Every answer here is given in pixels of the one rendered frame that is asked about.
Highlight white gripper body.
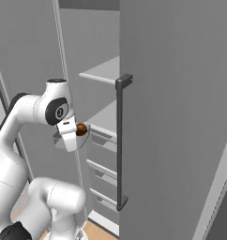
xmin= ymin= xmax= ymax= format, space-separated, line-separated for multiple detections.
xmin=59 ymin=129 xmax=79 ymax=154

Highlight clear meat container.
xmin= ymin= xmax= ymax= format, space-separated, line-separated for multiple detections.
xmin=52 ymin=123 xmax=92 ymax=151

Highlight brown chicken drumstick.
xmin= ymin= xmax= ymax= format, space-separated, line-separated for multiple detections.
xmin=75 ymin=122 xmax=89 ymax=138

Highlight grey freezer drawer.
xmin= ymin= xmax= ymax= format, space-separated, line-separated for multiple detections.
xmin=88 ymin=187 xmax=119 ymax=213
xmin=85 ymin=158 xmax=119 ymax=188
xmin=86 ymin=130 xmax=118 ymax=154

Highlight grey freezer rack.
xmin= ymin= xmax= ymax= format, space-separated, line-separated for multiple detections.
xmin=84 ymin=98 xmax=119 ymax=139
xmin=78 ymin=55 xmax=121 ymax=86

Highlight grey freezer cabinet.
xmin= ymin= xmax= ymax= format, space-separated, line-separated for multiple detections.
xmin=57 ymin=0 xmax=121 ymax=237

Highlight grey freezer door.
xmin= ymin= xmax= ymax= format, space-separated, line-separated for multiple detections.
xmin=118 ymin=0 xmax=227 ymax=240

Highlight dark grey door handle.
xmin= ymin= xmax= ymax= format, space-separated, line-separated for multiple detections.
xmin=114 ymin=73 xmax=134 ymax=213

